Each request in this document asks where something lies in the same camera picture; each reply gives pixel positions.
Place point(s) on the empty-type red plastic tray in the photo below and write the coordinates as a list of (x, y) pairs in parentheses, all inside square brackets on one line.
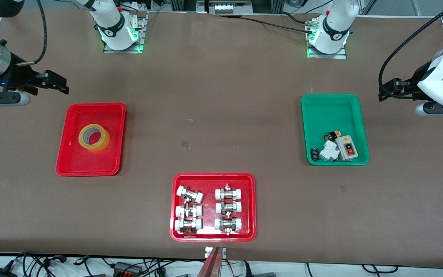
[(90, 165)]

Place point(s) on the white power strip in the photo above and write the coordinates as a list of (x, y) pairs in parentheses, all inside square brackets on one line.
[(229, 7)]

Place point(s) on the small black relay block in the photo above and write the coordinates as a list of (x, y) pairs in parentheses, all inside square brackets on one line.
[(315, 154)]

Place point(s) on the small metal bracket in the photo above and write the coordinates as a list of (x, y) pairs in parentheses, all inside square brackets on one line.
[(208, 252)]

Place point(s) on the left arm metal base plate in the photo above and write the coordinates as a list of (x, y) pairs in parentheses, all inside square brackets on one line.
[(340, 55)]

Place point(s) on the small black round component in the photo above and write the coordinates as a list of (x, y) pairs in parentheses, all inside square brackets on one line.
[(331, 136)]

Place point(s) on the red tray with fittings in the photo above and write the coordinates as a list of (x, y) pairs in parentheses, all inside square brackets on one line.
[(208, 231)]

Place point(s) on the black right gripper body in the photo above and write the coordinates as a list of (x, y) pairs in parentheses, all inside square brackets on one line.
[(17, 75)]

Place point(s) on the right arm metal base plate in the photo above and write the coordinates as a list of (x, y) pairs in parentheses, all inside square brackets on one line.
[(141, 30)]

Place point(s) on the white circuit breaker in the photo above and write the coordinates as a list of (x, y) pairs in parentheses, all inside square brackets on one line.
[(330, 151)]

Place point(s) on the grey power box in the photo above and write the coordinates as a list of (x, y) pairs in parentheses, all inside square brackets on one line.
[(127, 268)]

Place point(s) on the red metal bar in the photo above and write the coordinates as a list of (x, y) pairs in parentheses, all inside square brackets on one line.
[(210, 265)]

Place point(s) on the green plastic tray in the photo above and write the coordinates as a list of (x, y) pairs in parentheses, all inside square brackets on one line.
[(333, 115)]

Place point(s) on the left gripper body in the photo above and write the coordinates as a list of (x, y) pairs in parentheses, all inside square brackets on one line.
[(416, 79)]

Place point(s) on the yellow tape roll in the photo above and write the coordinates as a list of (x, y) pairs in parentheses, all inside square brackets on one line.
[(98, 145)]

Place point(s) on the white capped metal pipe fitting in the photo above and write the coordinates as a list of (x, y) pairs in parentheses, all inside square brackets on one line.
[(188, 211), (190, 194), (228, 207), (228, 224), (228, 193), (187, 225)]

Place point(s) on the grey push button switch box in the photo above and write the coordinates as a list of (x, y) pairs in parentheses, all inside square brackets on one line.
[(347, 148)]

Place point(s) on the black power adapter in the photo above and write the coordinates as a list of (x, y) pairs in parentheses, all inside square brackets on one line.
[(0, 273)]

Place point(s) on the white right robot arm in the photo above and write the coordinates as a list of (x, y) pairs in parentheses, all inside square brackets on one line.
[(112, 27)]

